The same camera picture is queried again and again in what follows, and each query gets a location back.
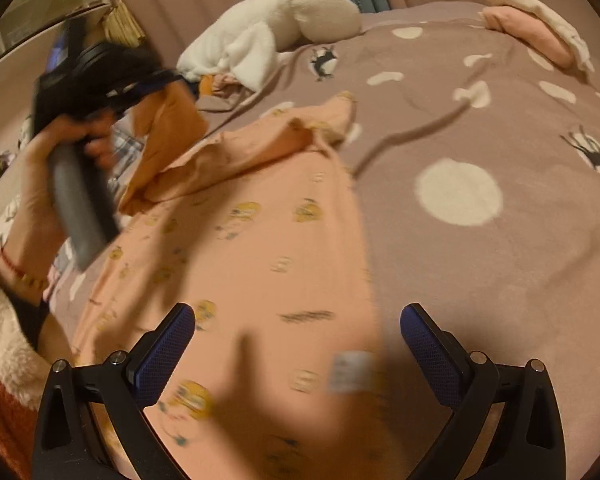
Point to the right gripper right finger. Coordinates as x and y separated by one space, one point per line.
528 442

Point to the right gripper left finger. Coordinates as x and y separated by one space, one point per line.
68 443

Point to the orange cartoon print shirt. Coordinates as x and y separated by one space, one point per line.
258 230

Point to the fluffy white sleeve forearm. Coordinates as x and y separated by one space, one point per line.
31 339

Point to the person's left hand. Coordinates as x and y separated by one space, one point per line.
37 234

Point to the yellow pleated lampshade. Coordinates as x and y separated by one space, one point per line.
120 26

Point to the white fluffy plush blanket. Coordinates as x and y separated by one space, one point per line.
247 41

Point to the mauve polka dot blanket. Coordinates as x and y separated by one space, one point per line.
476 167

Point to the pink and white folded cloth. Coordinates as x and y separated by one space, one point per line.
542 28

